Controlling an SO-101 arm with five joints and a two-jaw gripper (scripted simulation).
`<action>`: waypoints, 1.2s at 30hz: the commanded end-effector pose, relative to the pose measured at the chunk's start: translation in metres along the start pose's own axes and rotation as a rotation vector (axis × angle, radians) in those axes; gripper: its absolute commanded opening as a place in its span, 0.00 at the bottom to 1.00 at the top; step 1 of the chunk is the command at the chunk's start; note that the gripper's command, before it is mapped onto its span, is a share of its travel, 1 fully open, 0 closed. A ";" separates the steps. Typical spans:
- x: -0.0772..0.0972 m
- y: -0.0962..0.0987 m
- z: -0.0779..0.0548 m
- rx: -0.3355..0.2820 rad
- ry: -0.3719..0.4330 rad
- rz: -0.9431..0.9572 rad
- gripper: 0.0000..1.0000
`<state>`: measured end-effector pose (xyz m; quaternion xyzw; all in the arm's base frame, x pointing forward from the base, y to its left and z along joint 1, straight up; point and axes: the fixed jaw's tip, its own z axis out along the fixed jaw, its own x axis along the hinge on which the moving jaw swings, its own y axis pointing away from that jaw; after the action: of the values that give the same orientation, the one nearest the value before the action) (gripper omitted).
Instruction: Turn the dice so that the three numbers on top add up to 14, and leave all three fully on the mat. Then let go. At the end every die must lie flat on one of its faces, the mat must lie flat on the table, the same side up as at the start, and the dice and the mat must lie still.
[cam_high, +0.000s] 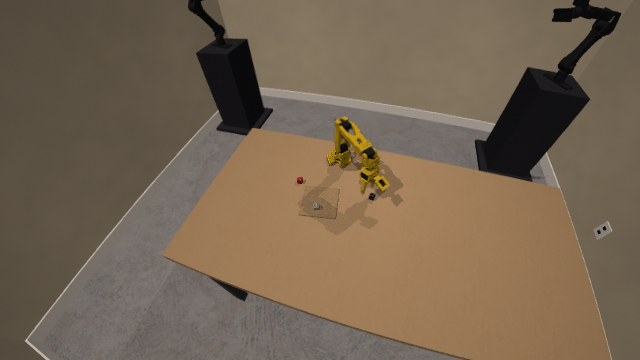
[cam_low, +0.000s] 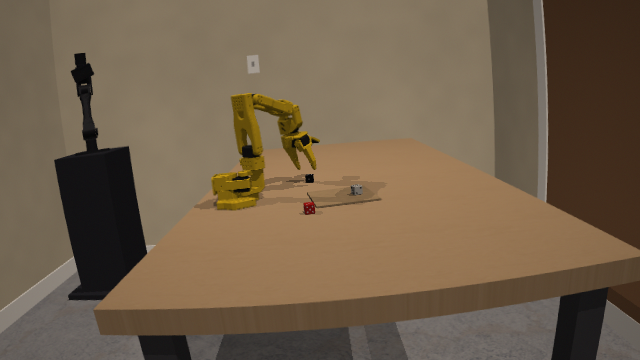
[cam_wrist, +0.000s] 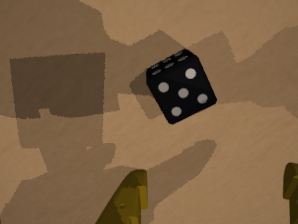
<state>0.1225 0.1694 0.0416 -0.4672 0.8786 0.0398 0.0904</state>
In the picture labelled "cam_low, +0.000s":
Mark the white die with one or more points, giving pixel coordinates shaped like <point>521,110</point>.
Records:
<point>356,189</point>

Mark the red die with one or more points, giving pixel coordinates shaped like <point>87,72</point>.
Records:
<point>309,208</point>

